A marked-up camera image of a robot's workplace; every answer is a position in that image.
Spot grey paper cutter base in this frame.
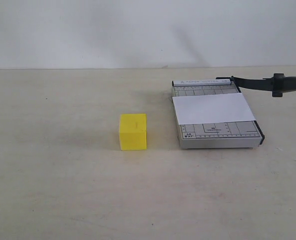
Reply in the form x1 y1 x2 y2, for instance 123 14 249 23
172 77 265 149

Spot black cutter blade arm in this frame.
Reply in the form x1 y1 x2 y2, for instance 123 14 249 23
230 73 296 98

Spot yellow foam block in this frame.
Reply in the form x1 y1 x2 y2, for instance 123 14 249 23
119 113 147 151

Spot white paper sheet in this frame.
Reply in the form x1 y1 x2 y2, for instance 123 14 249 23
172 93 255 125

